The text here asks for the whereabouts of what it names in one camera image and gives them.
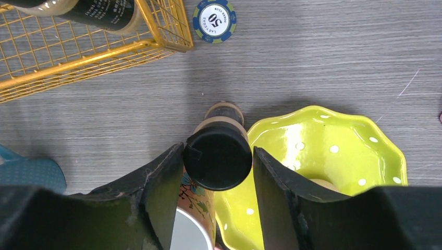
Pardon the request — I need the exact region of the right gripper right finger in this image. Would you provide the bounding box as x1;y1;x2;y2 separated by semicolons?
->
253;147;441;249

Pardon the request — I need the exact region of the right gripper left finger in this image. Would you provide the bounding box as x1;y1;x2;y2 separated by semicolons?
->
1;143;184;249

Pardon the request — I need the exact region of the small black cap jar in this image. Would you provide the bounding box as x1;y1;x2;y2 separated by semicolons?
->
183;102;252;191

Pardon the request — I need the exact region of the small dark pepper bottle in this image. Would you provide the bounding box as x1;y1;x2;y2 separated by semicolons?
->
1;0;143;35

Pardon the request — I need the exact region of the steamed bun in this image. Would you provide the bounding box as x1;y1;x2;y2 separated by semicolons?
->
310;179;340;193

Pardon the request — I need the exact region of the pink mug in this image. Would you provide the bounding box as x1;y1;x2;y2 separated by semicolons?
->
170;171;216;250

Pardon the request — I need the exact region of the green polka dot plate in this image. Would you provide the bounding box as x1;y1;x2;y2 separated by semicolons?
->
214;106;408;249

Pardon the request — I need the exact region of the blue mug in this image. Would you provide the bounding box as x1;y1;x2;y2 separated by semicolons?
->
1;145;67;194

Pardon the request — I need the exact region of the yellow wire basket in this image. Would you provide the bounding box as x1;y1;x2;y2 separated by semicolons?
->
1;1;193;103

